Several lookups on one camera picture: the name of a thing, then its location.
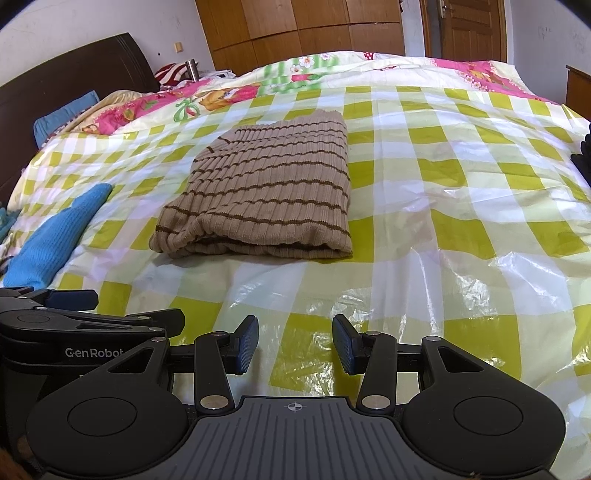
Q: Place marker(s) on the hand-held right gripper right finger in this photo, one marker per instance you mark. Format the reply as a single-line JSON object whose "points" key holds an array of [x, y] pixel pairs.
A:
{"points": [[344, 344]]}

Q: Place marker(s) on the dark wooden headboard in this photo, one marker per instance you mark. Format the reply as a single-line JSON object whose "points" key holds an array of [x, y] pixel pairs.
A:
{"points": [[69, 78]]}

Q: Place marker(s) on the teal cloth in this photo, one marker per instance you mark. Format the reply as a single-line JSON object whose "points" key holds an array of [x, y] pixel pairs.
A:
{"points": [[5, 221]]}

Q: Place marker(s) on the wooden wardrobe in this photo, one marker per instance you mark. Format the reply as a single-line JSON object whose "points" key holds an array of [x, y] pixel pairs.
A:
{"points": [[277, 27]]}

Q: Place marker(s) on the white plastic bag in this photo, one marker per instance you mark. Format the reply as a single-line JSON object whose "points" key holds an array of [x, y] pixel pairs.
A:
{"points": [[221, 74]]}

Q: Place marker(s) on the brown striped beige sweater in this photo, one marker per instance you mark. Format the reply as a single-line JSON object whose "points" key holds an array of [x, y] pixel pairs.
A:
{"points": [[268, 184]]}

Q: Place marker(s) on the red white striped cloth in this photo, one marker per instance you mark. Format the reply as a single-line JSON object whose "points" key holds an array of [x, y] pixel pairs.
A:
{"points": [[171, 74]]}

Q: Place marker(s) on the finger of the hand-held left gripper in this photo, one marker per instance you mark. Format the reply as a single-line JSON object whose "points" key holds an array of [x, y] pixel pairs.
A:
{"points": [[161, 317], [74, 299]]}

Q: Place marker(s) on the green checked bed sheet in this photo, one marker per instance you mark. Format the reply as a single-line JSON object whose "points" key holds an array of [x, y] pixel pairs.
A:
{"points": [[461, 184]]}

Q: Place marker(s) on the wooden door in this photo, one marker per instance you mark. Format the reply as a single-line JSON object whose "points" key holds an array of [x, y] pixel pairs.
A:
{"points": [[466, 27]]}

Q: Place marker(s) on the pink floral quilt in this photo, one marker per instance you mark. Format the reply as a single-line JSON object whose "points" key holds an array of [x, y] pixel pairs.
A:
{"points": [[221, 97]]}

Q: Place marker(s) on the cream blanket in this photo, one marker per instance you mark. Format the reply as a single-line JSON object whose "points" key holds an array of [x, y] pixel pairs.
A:
{"points": [[115, 99]]}

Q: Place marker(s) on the black garment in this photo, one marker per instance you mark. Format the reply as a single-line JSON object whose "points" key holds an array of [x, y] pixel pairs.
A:
{"points": [[584, 157]]}

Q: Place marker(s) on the steel flask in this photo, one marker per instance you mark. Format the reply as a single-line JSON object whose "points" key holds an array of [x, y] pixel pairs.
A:
{"points": [[192, 70]]}

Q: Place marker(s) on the blue pillow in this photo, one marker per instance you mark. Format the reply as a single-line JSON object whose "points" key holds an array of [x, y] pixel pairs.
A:
{"points": [[60, 117]]}

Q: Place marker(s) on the blue knitted garment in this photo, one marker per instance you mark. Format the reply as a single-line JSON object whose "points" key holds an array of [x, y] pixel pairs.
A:
{"points": [[46, 240]]}

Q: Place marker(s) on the wooden bedside cabinet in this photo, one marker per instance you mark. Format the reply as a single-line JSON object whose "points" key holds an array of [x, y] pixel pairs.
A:
{"points": [[579, 85]]}

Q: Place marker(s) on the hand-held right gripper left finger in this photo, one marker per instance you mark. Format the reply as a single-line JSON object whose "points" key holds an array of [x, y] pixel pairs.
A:
{"points": [[247, 344]]}

